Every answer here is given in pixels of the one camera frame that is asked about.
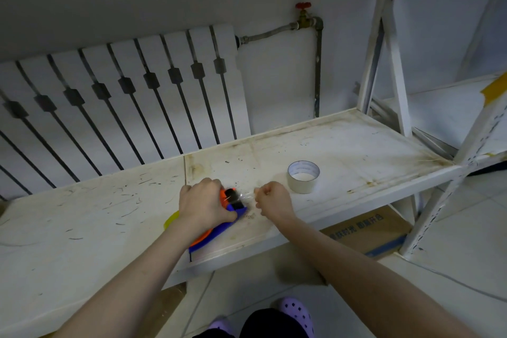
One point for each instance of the person's right hand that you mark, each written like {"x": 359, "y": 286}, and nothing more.
{"x": 277, "y": 201}

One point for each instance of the person's purple left clog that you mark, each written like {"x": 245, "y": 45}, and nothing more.
{"x": 221, "y": 326}

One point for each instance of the flat brown cardboard piece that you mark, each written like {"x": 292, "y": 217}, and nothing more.
{"x": 166, "y": 310}

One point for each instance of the person's right fingers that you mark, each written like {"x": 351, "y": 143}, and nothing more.
{"x": 262, "y": 194}

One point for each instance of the person's purple right clog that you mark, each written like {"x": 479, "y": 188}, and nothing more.
{"x": 297, "y": 312}

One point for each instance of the yellow tape patch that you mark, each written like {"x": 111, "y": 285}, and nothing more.
{"x": 495, "y": 90}

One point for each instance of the person's black trousers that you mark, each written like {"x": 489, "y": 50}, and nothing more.
{"x": 269, "y": 326}

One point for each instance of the person's purple clog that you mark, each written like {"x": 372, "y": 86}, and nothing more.
{"x": 221, "y": 326}
{"x": 297, "y": 312}

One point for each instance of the person's left forearm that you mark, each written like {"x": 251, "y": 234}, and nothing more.
{"x": 134, "y": 286}

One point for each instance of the blue and orange tape dispenser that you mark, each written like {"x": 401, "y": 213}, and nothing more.
{"x": 221, "y": 229}

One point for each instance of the brown cardboard box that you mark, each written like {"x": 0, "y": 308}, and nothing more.
{"x": 368, "y": 230}

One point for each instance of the clear tape strip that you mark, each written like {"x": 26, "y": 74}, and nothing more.
{"x": 248, "y": 195}

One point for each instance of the yellow tape roll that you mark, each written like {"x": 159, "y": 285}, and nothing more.
{"x": 171, "y": 221}

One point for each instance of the person's left fingers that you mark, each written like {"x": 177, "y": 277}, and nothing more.
{"x": 221, "y": 213}

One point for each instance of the beige tape roll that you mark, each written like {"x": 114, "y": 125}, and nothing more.
{"x": 303, "y": 185}

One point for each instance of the person's left hand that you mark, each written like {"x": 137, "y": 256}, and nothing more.
{"x": 200, "y": 205}

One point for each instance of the gray metal pipe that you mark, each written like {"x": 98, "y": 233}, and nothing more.
{"x": 318, "y": 72}

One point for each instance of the white radiator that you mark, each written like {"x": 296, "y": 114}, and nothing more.
{"x": 130, "y": 120}

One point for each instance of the person's right forearm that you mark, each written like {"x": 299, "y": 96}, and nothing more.
{"x": 356, "y": 282}

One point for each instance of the white metal shelf rack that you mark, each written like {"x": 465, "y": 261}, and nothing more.
{"x": 396, "y": 72}

